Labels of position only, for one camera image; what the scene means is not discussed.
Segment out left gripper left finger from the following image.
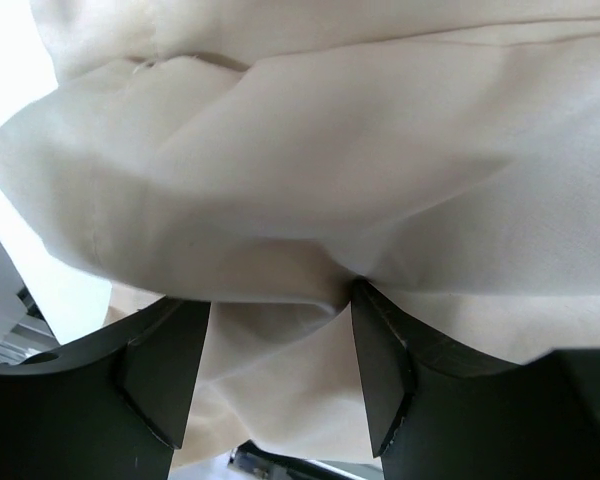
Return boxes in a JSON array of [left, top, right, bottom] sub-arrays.
[[0, 298, 210, 479]]

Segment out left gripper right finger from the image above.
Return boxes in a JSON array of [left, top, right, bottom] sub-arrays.
[[350, 279, 600, 479]]

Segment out beige trousers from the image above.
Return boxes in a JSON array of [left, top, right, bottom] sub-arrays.
[[0, 1, 600, 467]]

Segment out aluminium front rail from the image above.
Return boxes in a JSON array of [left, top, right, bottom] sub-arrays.
[[0, 284, 386, 480]]

